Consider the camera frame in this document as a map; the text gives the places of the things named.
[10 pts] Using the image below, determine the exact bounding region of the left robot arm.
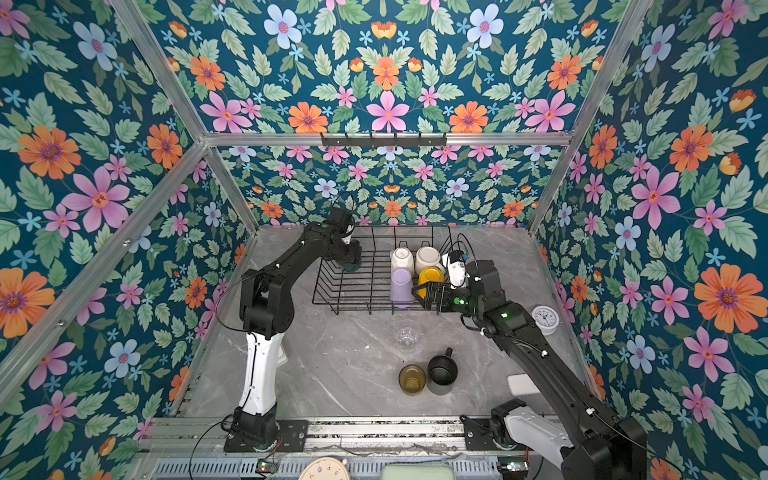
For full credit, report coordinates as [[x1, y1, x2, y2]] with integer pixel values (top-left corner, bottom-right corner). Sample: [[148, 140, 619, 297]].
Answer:
[[225, 207, 362, 451]]

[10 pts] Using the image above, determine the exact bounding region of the white mug red interior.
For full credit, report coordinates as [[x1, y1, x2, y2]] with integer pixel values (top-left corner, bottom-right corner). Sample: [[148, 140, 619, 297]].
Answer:
[[414, 246, 444, 274]]

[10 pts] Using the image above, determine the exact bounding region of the olive tinted glass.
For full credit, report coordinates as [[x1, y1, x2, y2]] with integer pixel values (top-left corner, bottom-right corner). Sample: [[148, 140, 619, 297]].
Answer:
[[398, 364, 427, 395]]

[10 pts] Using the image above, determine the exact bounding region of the black mug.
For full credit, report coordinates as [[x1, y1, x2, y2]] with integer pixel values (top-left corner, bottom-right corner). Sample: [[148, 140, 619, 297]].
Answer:
[[427, 347, 458, 396]]

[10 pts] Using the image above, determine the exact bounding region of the white box right side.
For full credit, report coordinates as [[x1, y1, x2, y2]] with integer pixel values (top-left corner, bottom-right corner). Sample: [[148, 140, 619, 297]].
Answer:
[[507, 374, 540, 397]]

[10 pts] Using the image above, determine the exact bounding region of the aluminium front rail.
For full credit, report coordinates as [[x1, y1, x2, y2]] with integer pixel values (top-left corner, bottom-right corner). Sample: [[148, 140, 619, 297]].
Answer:
[[137, 416, 631, 455]]

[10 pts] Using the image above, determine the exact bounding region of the small white alarm clock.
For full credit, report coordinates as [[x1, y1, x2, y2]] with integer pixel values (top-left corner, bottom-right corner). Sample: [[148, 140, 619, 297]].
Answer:
[[531, 305, 560, 336]]

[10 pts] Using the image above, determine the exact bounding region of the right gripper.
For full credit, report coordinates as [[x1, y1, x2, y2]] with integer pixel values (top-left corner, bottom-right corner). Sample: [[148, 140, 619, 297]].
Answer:
[[412, 282, 485, 320]]

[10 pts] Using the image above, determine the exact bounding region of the green sponge block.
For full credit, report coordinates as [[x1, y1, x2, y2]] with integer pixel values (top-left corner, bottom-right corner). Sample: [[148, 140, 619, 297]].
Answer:
[[379, 464, 456, 480]]

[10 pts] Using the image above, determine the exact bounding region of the lilac plastic cup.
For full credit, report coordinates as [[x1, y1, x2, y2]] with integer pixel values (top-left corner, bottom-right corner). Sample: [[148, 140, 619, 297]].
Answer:
[[390, 269, 414, 309]]

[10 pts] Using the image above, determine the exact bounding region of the cream white octagonal mug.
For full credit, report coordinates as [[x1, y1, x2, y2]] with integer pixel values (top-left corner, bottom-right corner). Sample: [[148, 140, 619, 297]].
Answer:
[[390, 245, 415, 276]]

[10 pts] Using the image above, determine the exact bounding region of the clear glass cup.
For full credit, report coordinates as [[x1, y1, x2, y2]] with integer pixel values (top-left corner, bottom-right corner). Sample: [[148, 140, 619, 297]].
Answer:
[[394, 320, 422, 351]]

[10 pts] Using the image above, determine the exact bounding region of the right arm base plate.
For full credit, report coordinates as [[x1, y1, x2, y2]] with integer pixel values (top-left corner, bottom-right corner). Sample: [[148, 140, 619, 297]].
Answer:
[[459, 415, 528, 451]]

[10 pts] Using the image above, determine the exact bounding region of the round beige plate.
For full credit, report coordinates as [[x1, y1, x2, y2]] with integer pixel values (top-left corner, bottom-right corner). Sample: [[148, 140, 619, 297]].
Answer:
[[298, 457, 351, 480]]

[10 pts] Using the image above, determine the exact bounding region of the black hook rail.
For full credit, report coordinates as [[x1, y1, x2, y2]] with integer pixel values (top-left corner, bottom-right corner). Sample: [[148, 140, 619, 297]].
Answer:
[[320, 133, 448, 148]]

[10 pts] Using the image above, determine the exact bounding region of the green mug white interior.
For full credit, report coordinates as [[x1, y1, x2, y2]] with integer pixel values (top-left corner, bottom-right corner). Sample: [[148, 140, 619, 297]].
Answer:
[[336, 257, 361, 273]]

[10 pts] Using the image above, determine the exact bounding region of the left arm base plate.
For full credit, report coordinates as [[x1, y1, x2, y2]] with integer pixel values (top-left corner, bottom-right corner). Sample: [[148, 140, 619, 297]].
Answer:
[[223, 420, 309, 453]]

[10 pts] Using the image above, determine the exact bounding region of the yellow plastic mug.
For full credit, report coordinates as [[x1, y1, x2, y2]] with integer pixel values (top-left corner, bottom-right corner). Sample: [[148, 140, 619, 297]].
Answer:
[[416, 266, 444, 299]]

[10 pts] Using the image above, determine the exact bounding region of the black wire dish rack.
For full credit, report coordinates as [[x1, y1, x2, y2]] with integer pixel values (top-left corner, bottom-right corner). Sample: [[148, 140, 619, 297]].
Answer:
[[312, 226, 468, 314]]

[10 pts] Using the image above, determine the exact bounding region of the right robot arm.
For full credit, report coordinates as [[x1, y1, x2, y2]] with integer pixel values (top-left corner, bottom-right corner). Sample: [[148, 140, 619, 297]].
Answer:
[[412, 260, 648, 479]]

